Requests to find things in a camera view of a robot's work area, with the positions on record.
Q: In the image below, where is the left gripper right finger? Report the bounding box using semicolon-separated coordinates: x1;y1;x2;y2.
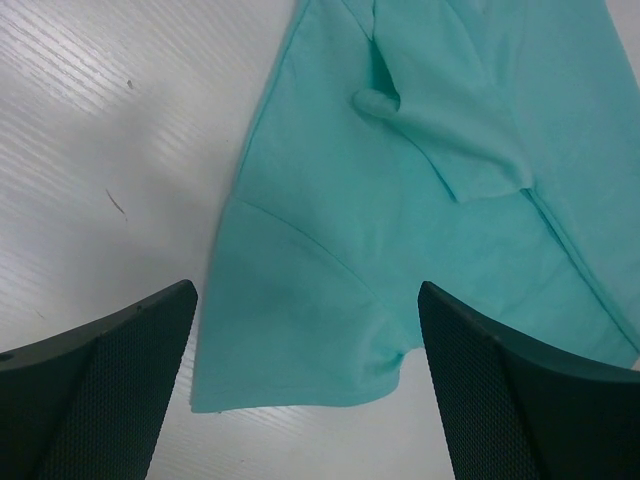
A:
418;282;639;479

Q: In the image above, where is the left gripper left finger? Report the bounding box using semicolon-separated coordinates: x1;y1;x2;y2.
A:
1;280;198;479

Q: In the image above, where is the teal t shirt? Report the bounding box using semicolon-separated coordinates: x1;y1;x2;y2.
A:
191;1;639;413

